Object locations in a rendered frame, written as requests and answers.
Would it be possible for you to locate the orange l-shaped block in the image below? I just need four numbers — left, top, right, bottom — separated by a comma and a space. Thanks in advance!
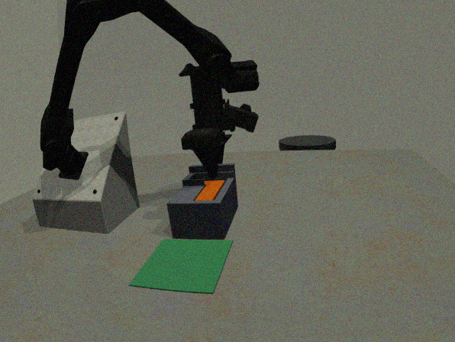
195, 180, 225, 201

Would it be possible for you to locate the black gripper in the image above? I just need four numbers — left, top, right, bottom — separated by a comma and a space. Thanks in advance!
181, 95, 236, 179

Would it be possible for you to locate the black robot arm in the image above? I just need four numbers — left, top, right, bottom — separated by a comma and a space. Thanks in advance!
40, 0, 260, 179

